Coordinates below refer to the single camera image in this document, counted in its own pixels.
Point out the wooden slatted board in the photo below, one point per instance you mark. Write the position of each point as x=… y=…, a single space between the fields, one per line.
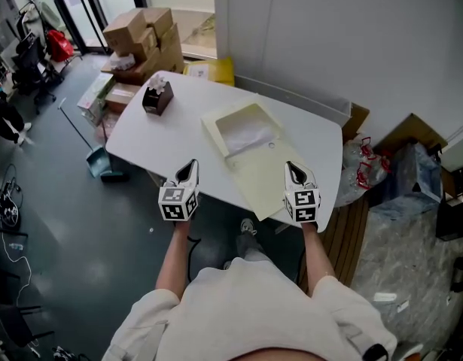
x=344 y=239

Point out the brown cardboard sheet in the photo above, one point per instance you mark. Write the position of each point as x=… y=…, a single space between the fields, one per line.
x=412 y=130
x=357 y=120

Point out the clear plastic bag of packs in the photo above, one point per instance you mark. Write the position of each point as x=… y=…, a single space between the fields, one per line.
x=107 y=124

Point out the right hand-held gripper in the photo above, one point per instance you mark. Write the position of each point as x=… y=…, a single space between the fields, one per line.
x=302 y=207

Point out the white cabinet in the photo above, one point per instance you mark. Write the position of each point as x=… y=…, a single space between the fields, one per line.
x=457 y=150

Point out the person's right trouser leg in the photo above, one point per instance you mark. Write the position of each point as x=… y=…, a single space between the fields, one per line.
x=253 y=248

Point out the white leaning panel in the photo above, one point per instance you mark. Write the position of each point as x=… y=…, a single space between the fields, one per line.
x=291 y=96

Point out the red bag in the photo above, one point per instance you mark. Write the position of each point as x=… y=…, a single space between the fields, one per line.
x=60 y=45

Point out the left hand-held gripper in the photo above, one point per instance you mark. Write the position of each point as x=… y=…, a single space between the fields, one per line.
x=178 y=203

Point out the dark brown tissue box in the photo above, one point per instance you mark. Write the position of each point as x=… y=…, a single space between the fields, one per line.
x=157 y=98

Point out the person's cream shirt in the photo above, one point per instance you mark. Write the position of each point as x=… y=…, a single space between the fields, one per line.
x=246 y=310

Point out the cream paper envelope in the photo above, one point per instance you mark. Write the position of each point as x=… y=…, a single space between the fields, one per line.
x=261 y=179

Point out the blue plastic wrapped bundle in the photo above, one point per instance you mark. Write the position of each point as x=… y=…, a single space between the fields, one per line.
x=408 y=175

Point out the person's right forearm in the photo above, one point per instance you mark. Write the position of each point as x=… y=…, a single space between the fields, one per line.
x=317 y=256

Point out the white table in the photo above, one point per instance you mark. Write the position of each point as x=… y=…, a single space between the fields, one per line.
x=178 y=141

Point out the black box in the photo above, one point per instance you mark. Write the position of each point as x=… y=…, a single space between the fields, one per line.
x=455 y=220

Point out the black framed glass door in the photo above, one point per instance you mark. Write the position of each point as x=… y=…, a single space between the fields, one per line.
x=88 y=10

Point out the small plastic water bottle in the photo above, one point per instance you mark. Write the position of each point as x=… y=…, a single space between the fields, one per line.
x=16 y=246

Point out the pink patterned tissue pack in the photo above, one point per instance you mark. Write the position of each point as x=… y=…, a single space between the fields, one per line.
x=122 y=61

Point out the person's right white shoe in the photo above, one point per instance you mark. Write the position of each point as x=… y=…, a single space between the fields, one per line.
x=248 y=227

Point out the stack of cardboard boxes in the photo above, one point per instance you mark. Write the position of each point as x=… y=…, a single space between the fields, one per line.
x=141 y=43

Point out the black office chair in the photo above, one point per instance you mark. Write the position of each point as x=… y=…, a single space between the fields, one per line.
x=33 y=70

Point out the person's white shoe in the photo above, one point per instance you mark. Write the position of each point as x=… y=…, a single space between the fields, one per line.
x=248 y=227
x=227 y=265

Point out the person's left forearm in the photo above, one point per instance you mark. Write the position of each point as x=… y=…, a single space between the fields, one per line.
x=174 y=258

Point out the green white tissue carton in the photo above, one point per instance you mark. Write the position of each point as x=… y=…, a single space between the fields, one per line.
x=95 y=96

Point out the person's left white shoe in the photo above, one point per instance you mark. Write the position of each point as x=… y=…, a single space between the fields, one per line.
x=227 y=265

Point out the large clear water bottle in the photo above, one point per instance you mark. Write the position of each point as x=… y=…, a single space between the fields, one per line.
x=357 y=150
x=379 y=169
x=351 y=186

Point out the teal broom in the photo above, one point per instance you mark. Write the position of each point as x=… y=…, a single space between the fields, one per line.
x=114 y=177

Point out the yellow plastic bag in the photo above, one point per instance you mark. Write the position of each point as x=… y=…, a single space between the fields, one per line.
x=210 y=70

